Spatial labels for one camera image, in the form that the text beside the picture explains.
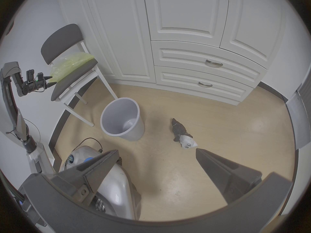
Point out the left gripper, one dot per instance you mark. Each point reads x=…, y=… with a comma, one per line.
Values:
x=40, y=85

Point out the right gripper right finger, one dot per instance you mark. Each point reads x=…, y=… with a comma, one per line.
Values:
x=226, y=176

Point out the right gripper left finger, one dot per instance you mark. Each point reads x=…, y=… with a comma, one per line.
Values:
x=97, y=171

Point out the yellow plastic bag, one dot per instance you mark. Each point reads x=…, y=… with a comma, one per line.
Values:
x=70, y=63

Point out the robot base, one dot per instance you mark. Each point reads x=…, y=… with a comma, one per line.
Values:
x=116, y=183

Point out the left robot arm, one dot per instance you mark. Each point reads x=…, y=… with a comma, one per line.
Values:
x=11, y=105

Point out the white trash bin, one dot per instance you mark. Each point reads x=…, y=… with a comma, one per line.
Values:
x=136, y=130

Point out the white chair dark grey seat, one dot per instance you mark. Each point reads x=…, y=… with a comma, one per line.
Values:
x=73, y=79

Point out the white wardrobe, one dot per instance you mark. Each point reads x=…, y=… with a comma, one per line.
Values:
x=187, y=8

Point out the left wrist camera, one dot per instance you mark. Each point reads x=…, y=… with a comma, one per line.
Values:
x=40, y=76

